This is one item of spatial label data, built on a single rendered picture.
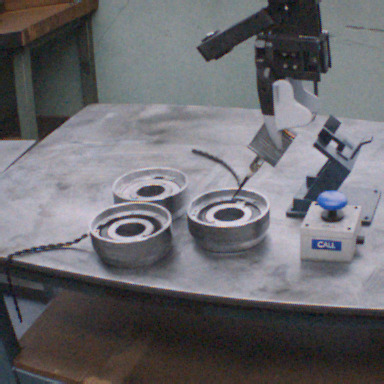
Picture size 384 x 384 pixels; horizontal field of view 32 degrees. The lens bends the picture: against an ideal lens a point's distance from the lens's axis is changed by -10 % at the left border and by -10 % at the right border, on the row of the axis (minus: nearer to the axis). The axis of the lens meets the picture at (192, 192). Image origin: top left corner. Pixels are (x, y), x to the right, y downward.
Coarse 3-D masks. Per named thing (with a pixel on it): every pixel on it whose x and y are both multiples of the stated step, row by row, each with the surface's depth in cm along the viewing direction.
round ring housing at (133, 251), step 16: (112, 208) 95; (128, 208) 96; (144, 208) 96; (160, 208) 94; (96, 224) 94; (128, 224) 94; (144, 224) 93; (96, 240) 89; (112, 240) 87; (128, 240) 87; (144, 240) 87; (160, 240) 89; (112, 256) 88; (128, 256) 88; (144, 256) 88; (160, 256) 90
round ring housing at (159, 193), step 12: (156, 168) 105; (168, 168) 105; (120, 180) 103; (132, 180) 105; (168, 180) 105; (180, 180) 104; (120, 192) 102; (132, 192) 102; (144, 192) 104; (156, 192) 104; (168, 192) 101; (180, 192) 98; (156, 204) 97; (168, 204) 97; (180, 204) 99
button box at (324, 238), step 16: (320, 208) 89; (352, 208) 88; (304, 224) 86; (320, 224) 86; (336, 224) 85; (352, 224) 85; (304, 240) 86; (320, 240) 85; (336, 240) 84; (352, 240) 83; (304, 256) 87; (320, 256) 86; (336, 256) 85; (352, 256) 85
